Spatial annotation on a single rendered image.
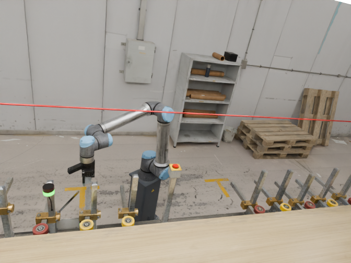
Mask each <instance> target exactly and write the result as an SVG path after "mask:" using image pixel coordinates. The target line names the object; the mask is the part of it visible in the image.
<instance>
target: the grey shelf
mask: <svg viewBox="0 0 351 263"><path fill-rule="evenodd" d="M207 65H211V67H210V69H211V70H216V71H222V72H224V76H223V77H217V76H209V77H205V75H197V74H191V68H197V69H206V68H207ZM241 67H242V64H240V63H238V62H230V61H227V60H224V61H220V60H218V59H216V58H214V57H213V56H207V55H199V54H191V53H183V52H182V54H181V60H180V66H179V72H178V78H177V84H176V88H175V93H174V99H173V105H172V109H173V110H174V112H183V109H194V110H210V111H216V114H226V115H228V113H229V109H230V106H231V102H232V98H233V95H234V92H235V89H236V85H237V82H238V78H239V75H240V71H241ZM187 89H200V90H211V91H219V92H221V94H225V95H226V98H225V99H224V101H215V100H202V99H190V97H186V92H187ZM226 120H227V116H220V115H219V116H218V118H191V117H183V114H178V113H175V114H174V118H173V120H172V121H171V122H170V136H171V138H172V140H173V142H174V145H173V147H174V148H176V145H177V142H218V145H216V147H219V144H220V140H221V137H222V134H223V131H224V127H225V123H226Z"/></svg>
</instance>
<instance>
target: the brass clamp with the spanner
mask: <svg viewBox="0 0 351 263"><path fill-rule="evenodd" d="M37 214H38V213H37ZM40 215H41V216H40V217H37V215H36V224H39V223H41V221H42V220H44V219H47V221H48V223H56V222H57V221H60V218H61V213H57V211H56V212H55V216H54V217H49V213H48V212H42V213H40Z"/></svg>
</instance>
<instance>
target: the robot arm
mask: <svg viewBox="0 0 351 263"><path fill-rule="evenodd" d="M134 110H145V111H165V112H174V110H173V109H172V108H171V107H169V106H166V105H164V104H162V103H161V102H157V101H149V102H145V103H143V104H142V106H140V107H138V108H135V109H134ZM150 115H155V116H157V142H156V152H155V151H152V150H147V151H144V152H143V154H142V160H141V168H140V169H139V171H138V173H137V174H138V178H139V179H141V180H142V181H153V180H154V179H155V178H156V176H157V177H158V178H159V179H161V180H166V179H167V178H168V177H169V174H168V168H169V164H170V161H169V159H168V150H169V136H170V122H171V121H172V120H173V118H174V113H157V112H136V111H128V112H126V113H124V114H121V115H119V116H116V117H114V118H112V119H109V120H107V121H105V122H102V123H100V124H97V125H95V126H94V125H88V126H87V127H86V128H85V130H84V133H85V136H83V137H82V138H81V139H80V143H79V160H80V163H79V164H76V165H74V166H71V167H70V168H68V169H67V172H68V173H69V174H72V173H74V172H77V171H79V170H82V177H83V186H85V185H86V184H90V183H91V181H90V180H91V178H92V177H95V159H94V152H95V151H96V150H99V149H103V148H106V147H109V146H111V145H112V144H113V139H112V136H111V135H110V134H108V133H109V132H111V131H113V130H115V129H117V128H119V127H122V126H124V125H126V124H128V123H130V122H133V121H135V120H137V119H139V118H141V117H143V116H150ZM93 174H94V176H93Z"/></svg>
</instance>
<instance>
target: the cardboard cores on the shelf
mask: <svg viewBox="0 0 351 263"><path fill-rule="evenodd" d="M205 73H206V69H197V68H191V74H197V75H205ZM209 76H217V77H223V76H224V72H222V71H216V70H210V72H209ZM186 97H190V99H202V100H215V101H224V99H225V98H226V95H225V94H221V92H219V91H211V90H200V89H187V92H186ZM183 112H186V113H205V114H216V111H210V110H194V109H183ZM183 117H191V118H218V115H199V114H183Z"/></svg>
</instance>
